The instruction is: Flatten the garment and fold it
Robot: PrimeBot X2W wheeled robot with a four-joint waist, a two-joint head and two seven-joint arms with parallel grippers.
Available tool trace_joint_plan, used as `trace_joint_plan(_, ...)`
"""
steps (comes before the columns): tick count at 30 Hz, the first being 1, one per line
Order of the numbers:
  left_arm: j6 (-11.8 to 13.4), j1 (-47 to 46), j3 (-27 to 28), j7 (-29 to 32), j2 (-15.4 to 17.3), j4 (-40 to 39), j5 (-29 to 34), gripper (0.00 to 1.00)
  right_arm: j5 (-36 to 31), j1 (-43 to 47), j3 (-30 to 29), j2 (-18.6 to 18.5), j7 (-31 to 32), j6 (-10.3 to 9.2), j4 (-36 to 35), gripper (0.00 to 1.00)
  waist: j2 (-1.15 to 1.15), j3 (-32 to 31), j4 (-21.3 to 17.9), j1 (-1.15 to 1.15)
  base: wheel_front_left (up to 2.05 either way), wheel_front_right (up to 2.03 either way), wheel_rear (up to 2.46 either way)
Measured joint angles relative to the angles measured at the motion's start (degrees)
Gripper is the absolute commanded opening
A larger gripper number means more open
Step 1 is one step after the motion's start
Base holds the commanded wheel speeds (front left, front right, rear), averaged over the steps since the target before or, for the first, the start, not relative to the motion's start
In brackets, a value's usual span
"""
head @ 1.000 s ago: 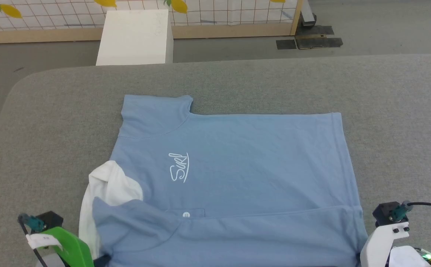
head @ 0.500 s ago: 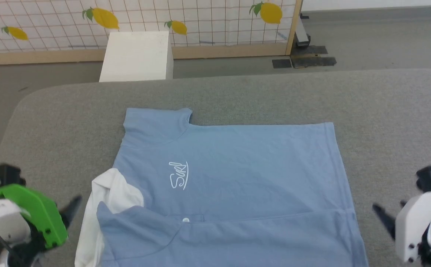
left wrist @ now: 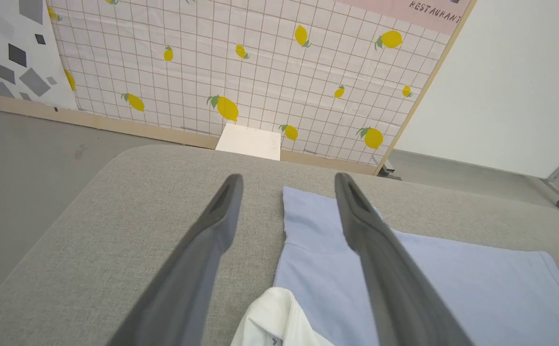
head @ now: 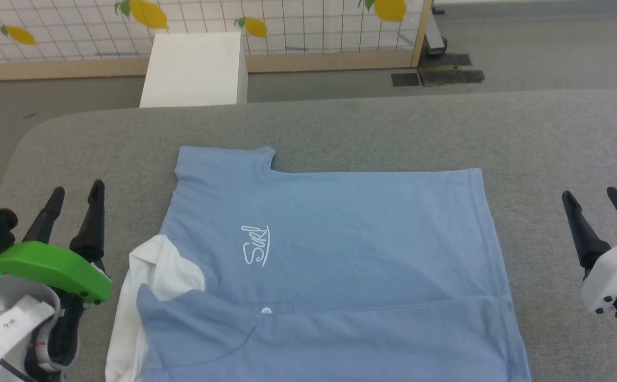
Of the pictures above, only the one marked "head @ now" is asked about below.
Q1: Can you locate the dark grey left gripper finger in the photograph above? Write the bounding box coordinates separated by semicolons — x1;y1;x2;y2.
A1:
21;186;66;246
69;180;107;264

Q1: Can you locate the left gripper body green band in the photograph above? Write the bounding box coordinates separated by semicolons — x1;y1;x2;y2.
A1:
0;241;112;378

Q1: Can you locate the light blue polo shirt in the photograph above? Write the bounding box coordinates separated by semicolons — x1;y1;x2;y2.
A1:
105;145;533;382

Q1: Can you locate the white paper label tag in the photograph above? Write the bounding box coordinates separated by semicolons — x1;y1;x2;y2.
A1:
0;296;55;359

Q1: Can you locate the lemon print partition screen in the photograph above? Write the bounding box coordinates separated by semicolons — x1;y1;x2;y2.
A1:
0;0;436;82

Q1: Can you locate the white rectangular box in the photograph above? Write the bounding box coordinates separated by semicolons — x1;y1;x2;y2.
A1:
139;32;249;109

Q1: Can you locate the large dark floor mat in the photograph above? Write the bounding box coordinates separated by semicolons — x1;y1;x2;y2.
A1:
418;53;485;87

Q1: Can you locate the small dark floor mat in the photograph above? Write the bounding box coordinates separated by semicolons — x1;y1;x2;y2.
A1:
391;72;421;88

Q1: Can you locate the grey metal partition foot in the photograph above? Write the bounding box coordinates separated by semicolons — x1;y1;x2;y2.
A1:
424;4;449;57

